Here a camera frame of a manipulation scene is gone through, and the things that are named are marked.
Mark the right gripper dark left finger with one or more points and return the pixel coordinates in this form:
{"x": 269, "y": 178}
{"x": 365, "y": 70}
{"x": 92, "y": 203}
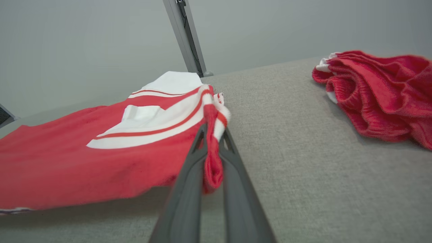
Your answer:
{"x": 185, "y": 206}

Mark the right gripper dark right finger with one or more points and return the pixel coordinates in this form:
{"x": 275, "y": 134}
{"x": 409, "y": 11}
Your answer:
{"x": 241, "y": 209}

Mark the red white striped shirt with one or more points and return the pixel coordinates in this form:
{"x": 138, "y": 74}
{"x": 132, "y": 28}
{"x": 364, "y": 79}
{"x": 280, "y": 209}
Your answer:
{"x": 84, "y": 168}

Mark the red garment with white trim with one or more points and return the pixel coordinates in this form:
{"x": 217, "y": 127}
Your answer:
{"x": 381, "y": 101}

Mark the grey fabric sofa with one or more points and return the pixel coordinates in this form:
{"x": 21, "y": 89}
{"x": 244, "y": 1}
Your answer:
{"x": 303, "y": 175}

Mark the grey metal partition post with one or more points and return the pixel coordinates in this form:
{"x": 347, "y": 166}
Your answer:
{"x": 185, "y": 37}

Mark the dark grey wall skirting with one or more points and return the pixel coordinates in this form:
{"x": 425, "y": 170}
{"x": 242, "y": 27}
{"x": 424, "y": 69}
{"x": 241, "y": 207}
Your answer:
{"x": 5, "y": 116}

